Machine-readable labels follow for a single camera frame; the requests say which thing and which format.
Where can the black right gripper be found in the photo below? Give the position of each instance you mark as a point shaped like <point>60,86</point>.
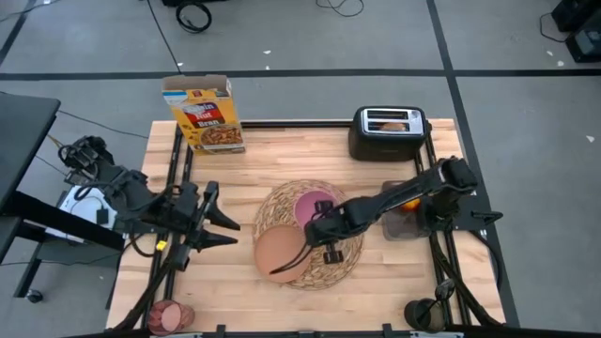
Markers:
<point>328,227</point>

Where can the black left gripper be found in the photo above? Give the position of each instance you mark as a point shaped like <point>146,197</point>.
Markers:
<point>188,202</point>

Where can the red plastic cup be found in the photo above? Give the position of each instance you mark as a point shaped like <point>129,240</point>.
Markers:
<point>171,317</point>

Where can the yellow raisin bran cereal box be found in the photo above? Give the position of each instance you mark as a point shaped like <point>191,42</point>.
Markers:
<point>206,119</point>

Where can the black spoon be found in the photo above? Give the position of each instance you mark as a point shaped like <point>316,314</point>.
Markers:
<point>444,288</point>

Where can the bagel half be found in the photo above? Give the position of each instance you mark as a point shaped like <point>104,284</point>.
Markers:
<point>393,127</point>

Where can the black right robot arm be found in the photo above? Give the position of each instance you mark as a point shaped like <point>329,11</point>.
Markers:
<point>399,192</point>

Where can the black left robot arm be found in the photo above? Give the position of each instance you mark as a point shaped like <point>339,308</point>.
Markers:
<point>127,192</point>

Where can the terracotta plate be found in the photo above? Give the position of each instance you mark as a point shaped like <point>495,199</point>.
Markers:
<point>277,249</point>

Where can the pink bowl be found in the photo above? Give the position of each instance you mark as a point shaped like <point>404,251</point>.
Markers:
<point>307,206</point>

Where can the yellow tag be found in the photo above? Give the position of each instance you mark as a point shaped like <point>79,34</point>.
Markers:
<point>162,245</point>

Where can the round woven placemat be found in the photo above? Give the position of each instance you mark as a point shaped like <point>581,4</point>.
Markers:
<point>282,202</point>

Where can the clear grey plastic container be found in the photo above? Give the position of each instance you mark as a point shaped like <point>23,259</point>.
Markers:
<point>399,227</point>

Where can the black power adapter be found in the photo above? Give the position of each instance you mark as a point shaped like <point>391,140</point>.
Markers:
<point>103,216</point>

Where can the orange fruit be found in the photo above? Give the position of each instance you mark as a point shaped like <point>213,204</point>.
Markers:
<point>411,204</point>

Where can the dark cup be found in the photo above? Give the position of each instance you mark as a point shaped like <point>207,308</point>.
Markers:
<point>413,324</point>

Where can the black two-slot toaster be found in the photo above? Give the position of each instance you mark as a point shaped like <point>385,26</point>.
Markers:
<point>385,145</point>

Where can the white box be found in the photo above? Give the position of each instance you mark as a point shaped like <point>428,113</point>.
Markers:
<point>75,199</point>

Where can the black caster wheel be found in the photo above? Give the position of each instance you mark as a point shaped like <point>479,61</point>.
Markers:
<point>34,296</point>

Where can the black desk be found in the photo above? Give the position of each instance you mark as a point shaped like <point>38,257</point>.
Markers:
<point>23,131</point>

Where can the black equipment case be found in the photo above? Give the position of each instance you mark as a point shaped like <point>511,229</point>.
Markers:
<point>587,44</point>
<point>582,11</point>

